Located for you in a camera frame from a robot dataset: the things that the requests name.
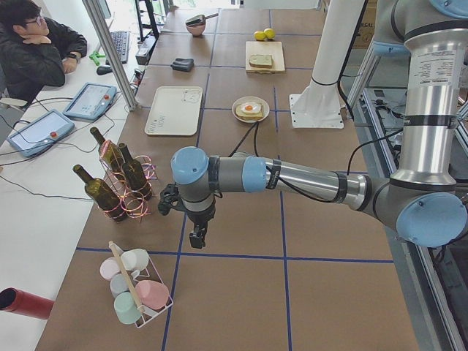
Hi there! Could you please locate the wooden rack handle rod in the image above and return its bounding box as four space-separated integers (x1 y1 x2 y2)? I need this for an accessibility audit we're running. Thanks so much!
108 241 144 313

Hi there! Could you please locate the green plastic clamp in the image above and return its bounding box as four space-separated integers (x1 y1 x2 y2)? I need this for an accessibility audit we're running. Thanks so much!
89 50 105 67

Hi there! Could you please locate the black keyboard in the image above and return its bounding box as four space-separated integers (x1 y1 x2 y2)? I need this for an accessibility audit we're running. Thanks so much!
110 31 130 64

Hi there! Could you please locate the far blue teach pendant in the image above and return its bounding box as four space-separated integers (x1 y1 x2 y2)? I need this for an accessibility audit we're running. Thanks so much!
63 83 117 121

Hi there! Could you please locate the black computer mouse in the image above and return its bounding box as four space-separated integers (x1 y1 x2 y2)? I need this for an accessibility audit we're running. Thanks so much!
96 65 113 75

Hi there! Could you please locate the yellow lemon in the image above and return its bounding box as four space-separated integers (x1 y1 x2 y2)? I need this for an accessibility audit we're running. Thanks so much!
263 28 276 39
254 31 267 41

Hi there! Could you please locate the near blue teach pendant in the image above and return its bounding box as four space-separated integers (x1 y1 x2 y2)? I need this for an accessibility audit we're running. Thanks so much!
7 109 75 158

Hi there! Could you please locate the light pink cup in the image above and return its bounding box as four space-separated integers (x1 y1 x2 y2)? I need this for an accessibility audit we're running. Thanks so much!
99 257 121 281

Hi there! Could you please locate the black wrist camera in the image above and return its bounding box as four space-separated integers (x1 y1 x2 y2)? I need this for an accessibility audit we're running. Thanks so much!
158 184 182 216

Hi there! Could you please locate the middle dark green bottle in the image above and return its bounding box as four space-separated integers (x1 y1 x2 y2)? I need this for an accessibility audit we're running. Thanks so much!
118 143 153 200

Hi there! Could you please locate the copper wire bottle rack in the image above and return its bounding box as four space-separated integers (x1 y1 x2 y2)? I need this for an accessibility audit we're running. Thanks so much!
99 155 158 221

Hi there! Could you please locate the dark green bottle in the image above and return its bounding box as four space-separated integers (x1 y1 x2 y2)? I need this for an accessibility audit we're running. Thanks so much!
90 127 124 173
118 143 153 200
72 165 127 222

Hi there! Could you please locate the cream rectangular serving tray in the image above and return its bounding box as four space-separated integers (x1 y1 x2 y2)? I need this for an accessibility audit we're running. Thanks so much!
144 86 203 136

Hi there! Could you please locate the seated person in black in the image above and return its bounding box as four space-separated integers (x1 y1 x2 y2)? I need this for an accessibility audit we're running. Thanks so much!
1 1 88 104

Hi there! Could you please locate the pink round plate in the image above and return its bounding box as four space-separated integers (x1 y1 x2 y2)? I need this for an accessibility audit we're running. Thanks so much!
231 97 270 124

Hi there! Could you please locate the blue teach pendant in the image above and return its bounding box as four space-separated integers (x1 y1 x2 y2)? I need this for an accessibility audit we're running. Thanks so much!
7 109 75 158
63 83 117 121

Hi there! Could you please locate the mint green cup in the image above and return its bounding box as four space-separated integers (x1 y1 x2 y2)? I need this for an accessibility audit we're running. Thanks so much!
113 292 142 325

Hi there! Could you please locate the cardboard box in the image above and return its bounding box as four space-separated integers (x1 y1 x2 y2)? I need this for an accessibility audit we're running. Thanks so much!
352 0 377 49

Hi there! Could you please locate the bread slice with fried egg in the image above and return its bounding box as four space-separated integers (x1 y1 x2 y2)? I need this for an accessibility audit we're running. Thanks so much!
235 102 263 121

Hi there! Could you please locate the left yellow lemon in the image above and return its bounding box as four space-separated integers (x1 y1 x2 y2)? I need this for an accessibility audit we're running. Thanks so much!
254 31 267 41

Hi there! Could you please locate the pink bowl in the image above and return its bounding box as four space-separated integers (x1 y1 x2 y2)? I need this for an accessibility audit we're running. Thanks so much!
186 22 206 37

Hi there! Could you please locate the light wooden cutting board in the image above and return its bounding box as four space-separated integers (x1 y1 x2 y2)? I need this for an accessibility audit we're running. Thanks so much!
245 41 285 73

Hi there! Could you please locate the right yellow lemon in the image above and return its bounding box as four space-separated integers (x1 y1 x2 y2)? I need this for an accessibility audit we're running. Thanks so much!
263 28 276 39

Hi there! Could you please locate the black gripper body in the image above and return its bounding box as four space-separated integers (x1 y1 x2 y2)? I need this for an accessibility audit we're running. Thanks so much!
183 199 216 232

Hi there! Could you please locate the red cylinder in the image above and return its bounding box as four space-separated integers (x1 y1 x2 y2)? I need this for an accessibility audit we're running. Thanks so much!
1 287 54 320

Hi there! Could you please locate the folded dark grey cloth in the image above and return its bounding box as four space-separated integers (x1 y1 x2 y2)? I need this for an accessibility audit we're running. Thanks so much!
170 58 195 72

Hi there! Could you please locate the salmon pink cup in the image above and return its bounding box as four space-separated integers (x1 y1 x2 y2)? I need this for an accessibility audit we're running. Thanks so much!
135 280 170 310

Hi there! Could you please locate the grey cup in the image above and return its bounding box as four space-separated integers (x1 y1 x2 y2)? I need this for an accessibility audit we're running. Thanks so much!
110 273 129 298

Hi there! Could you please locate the plain bread slice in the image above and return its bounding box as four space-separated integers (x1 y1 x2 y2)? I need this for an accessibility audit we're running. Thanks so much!
248 54 273 69

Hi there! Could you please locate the front dark green bottle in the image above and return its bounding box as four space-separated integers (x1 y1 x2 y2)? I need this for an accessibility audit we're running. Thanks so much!
72 165 127 222

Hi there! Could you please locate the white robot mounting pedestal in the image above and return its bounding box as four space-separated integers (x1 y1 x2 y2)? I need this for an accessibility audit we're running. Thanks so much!
290 0 366 129

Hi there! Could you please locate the aluminium frame post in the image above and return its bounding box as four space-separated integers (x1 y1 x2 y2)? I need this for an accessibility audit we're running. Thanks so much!
82 0 138 111

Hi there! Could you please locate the steel scoop with handle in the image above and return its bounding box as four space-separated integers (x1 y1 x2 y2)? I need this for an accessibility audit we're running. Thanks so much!
185 13 219 26

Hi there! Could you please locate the white wire cup rack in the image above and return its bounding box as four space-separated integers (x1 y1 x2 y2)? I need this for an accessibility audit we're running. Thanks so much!
99 241 173 328

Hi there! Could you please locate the rear dark green bottle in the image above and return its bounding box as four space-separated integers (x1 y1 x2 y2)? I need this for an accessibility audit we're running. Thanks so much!
90 127 124 173

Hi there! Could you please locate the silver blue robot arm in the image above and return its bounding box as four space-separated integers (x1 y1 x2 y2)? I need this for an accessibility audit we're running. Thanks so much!
158 1 467 248

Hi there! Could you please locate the white cup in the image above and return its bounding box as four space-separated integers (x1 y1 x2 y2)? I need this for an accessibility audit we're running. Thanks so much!
121 249 149 271

